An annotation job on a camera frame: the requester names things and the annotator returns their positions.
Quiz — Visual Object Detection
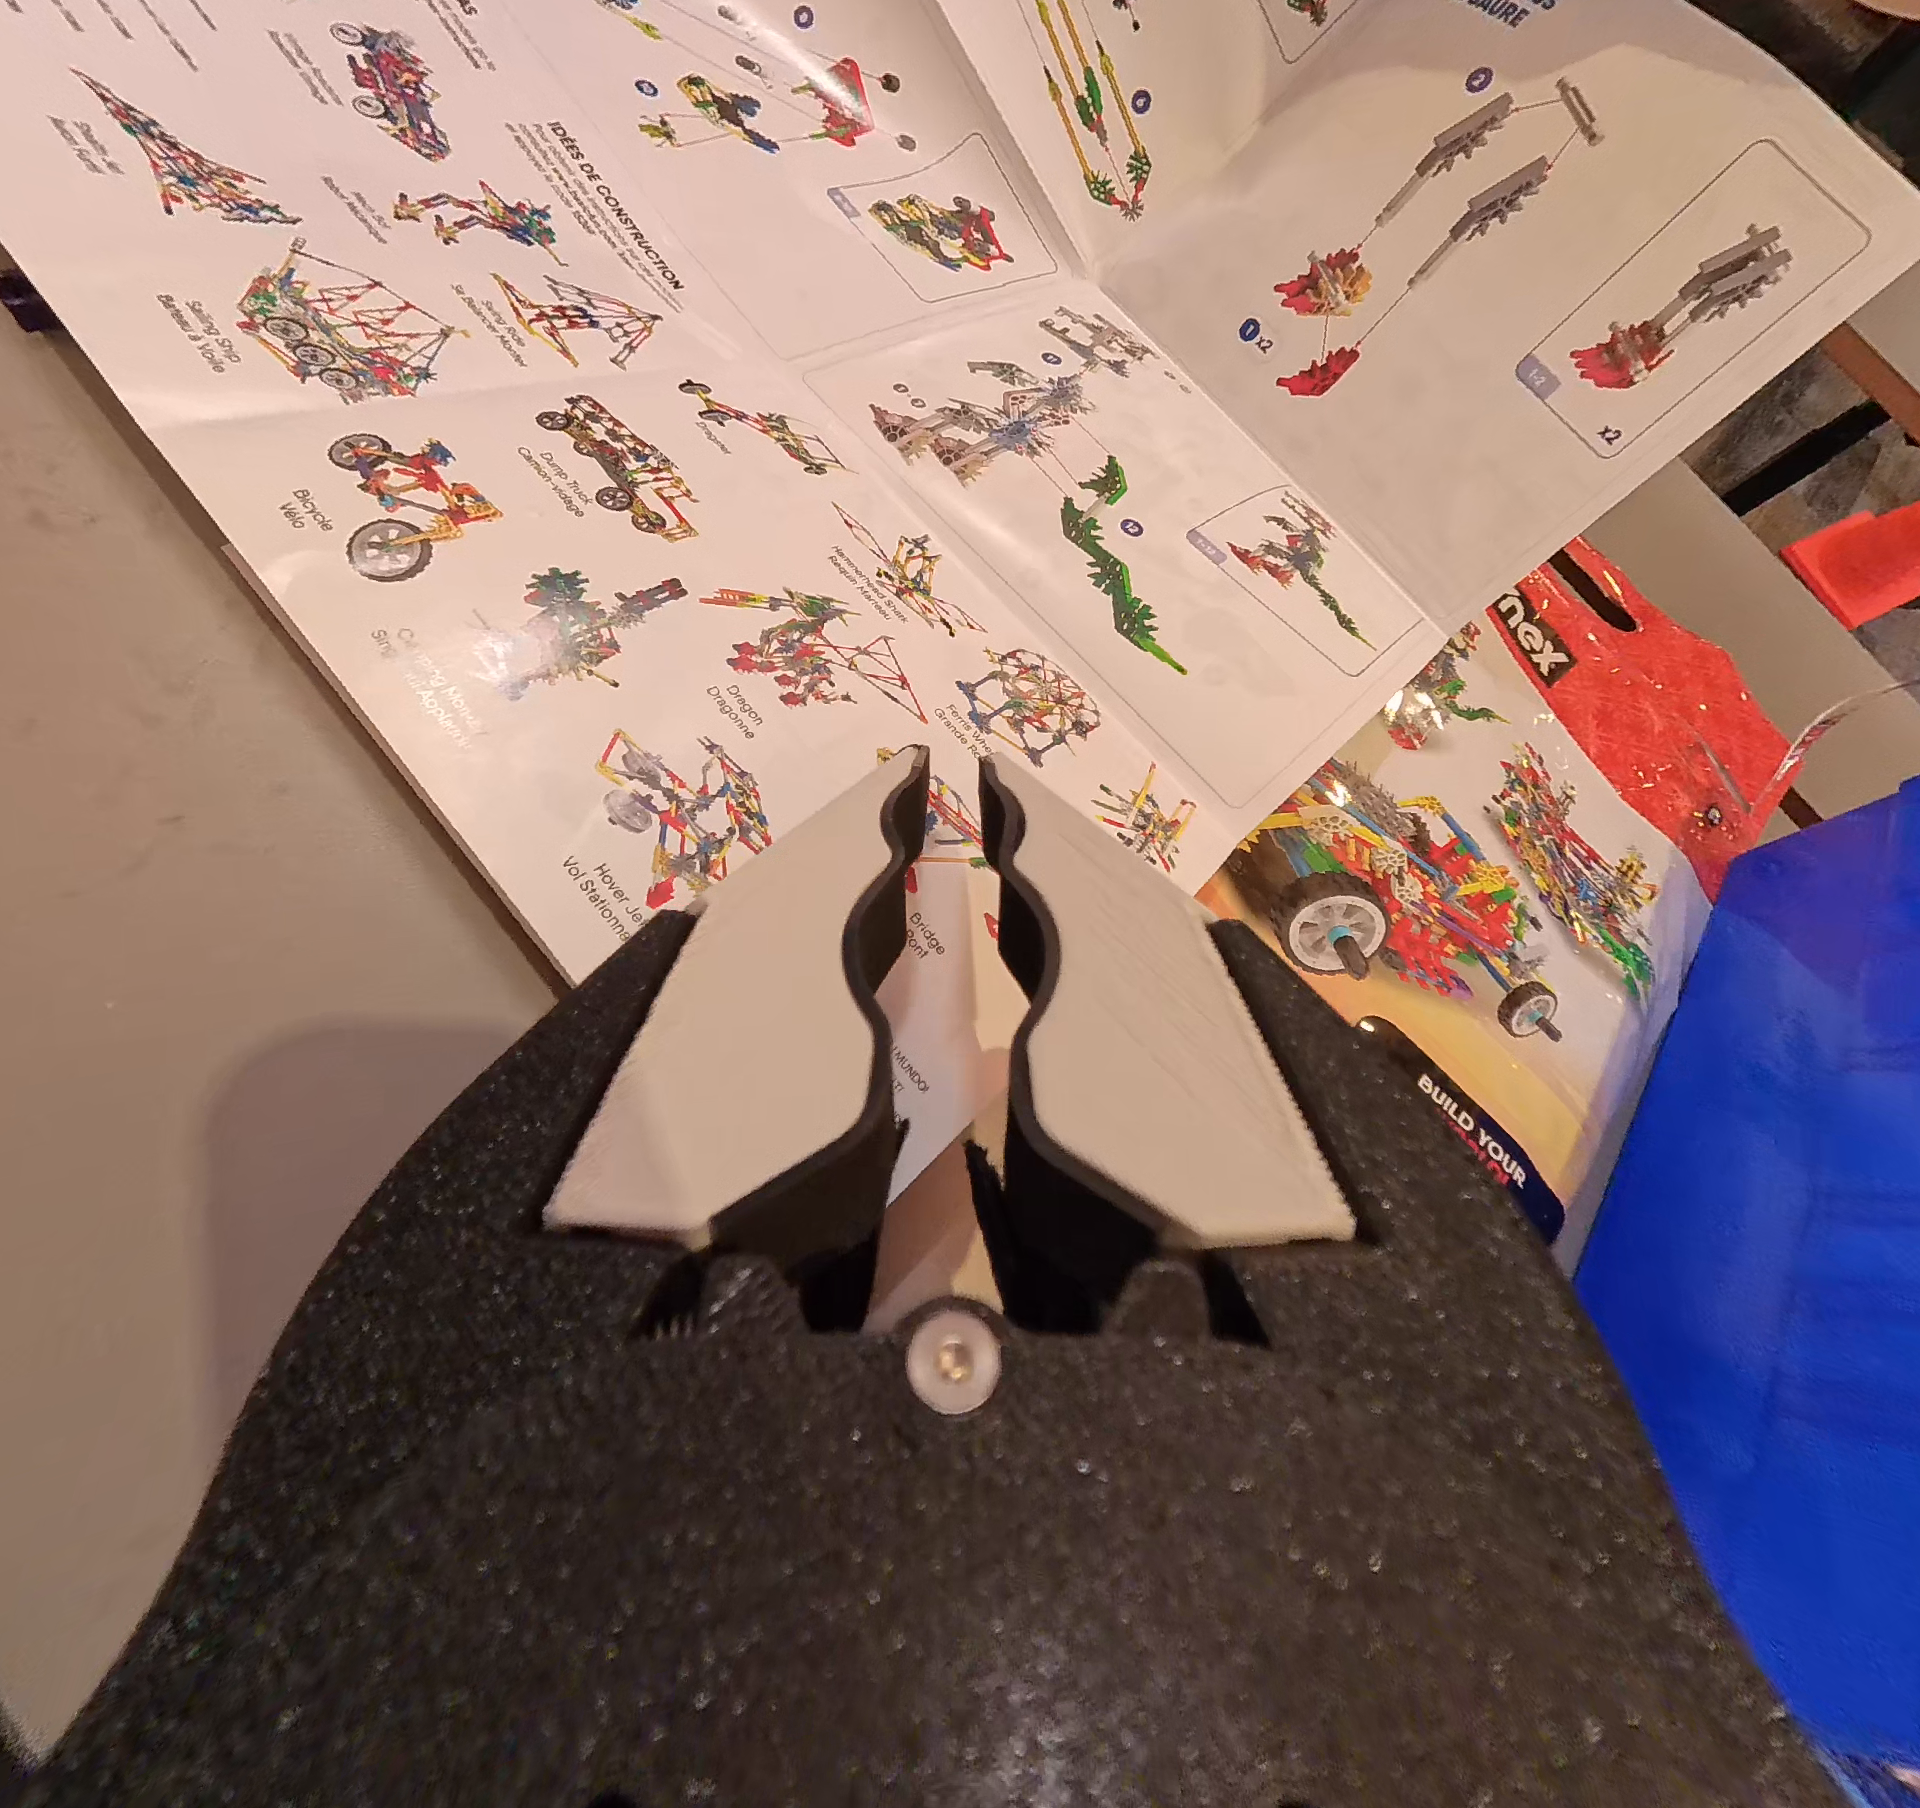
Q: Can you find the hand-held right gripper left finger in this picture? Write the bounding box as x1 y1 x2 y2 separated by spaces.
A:
540 745 932 1259

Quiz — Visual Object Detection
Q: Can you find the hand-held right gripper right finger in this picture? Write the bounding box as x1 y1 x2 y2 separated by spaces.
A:
978 754 1359 1256

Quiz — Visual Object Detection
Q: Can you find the blue plastic bin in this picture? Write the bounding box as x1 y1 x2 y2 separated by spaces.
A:
1572 772 1920 1808

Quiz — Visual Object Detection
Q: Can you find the white building instruction booklet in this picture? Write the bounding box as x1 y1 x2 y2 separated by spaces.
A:
0 0 1920 1224

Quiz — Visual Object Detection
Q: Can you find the red flat item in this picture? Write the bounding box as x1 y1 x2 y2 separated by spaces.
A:
1782 500 1920 627

